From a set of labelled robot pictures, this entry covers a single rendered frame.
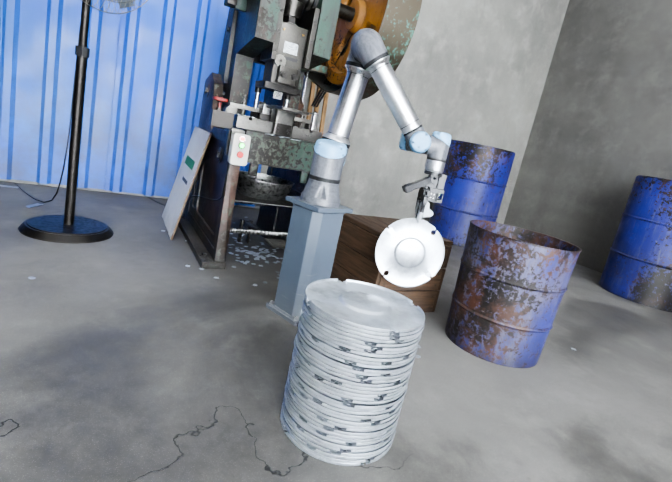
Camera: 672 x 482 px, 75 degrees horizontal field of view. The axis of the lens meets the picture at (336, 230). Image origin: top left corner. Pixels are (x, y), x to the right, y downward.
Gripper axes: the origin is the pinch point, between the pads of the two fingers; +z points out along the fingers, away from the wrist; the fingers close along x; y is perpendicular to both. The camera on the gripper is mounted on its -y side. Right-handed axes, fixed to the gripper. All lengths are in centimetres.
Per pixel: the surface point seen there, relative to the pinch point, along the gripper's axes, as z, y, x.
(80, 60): -36, -152, 42
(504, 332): 32, 35, -26
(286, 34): -69, -67, 56
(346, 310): 12, -35, -79
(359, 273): 30.5, -15.6, 13.7
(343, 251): 25.6, -22.3, 28.7
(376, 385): 24, -27, -87
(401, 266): 20.2, -1.9, -0.8
